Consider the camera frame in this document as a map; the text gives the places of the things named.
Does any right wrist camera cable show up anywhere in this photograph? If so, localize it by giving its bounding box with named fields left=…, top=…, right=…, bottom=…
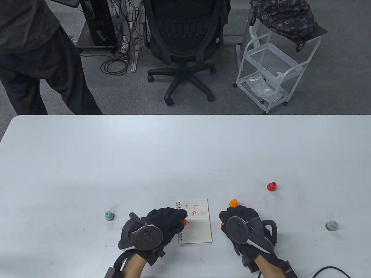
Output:
left=312, top=266, right=352, bottom=278

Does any clear plastic bag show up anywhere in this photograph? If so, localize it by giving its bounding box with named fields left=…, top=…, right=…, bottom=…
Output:
left=246, top=74, right=283, bottom=100

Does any black white right hand controller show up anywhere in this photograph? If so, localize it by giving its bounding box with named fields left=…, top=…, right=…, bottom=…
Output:
left=225, top=216, right=278, bottom=255

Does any person's right forearm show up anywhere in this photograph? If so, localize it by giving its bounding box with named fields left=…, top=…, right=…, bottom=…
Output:
left=255, top=256, right=286, bottom=278

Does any person's right hand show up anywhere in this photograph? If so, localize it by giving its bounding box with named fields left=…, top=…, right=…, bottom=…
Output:
left=219, top=206, right=287, bottom=263

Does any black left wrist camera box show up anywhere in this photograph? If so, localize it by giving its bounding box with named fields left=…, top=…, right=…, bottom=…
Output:
left=104, top=266, right=123, bottom=278

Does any black computer stand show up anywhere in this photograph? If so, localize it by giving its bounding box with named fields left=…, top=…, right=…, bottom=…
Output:
left=75, top=20, right=123, bottom=55

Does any black white hand controller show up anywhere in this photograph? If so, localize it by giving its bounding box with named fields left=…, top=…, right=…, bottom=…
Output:
left=225, top=216, right=278, bottom=255
left=118, top=212, right=164, bottom=251

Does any bundle of black cables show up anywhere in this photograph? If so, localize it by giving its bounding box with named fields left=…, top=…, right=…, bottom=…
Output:
left=100, top=0, right=142, bottom=76

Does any black mesh office chair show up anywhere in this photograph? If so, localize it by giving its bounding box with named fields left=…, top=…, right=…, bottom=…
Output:
left=139, top=0, right=231, bottom=106

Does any grey floor outlet cover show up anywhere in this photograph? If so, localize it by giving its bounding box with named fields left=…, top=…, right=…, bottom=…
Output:
left=223, top=35, right=242, bottom=46

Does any person's left hand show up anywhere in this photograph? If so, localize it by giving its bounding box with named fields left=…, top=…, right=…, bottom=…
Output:
left=133, top=207, right=188, bottom=267

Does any black white left hand controller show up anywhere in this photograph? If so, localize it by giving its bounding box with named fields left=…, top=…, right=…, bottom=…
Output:
left=118, top=212, right=164, bottom=251

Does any slim white desk leg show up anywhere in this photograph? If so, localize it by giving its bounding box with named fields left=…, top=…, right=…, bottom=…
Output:
left=120, top=14, right=140, bottom=73

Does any white metal trolley cart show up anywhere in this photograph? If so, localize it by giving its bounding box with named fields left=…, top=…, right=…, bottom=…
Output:
left=233, top=4, right=322, bottom=114

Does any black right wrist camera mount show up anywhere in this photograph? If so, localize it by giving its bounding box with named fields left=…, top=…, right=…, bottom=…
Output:
left=241, top=252, right=299, bottom=278

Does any person's left forearm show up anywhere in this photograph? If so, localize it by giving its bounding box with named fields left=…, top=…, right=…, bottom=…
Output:
left=122, top=255, right=148, bottom=278

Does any black patterned bag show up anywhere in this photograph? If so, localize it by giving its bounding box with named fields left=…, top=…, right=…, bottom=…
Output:
left=250, top=0, right=318, bottom=52

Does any spiral lined notebook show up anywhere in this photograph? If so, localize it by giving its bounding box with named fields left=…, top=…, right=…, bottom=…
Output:
left=176, top=198, right=213, bottom=244

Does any dark brown flat board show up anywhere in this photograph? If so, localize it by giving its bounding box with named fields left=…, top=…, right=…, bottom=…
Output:
left=293, top=23, right=328, bottom=44

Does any black computer tower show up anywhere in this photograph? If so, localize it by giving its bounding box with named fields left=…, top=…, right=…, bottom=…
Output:
left=80, top=0, right=118, bottom=47

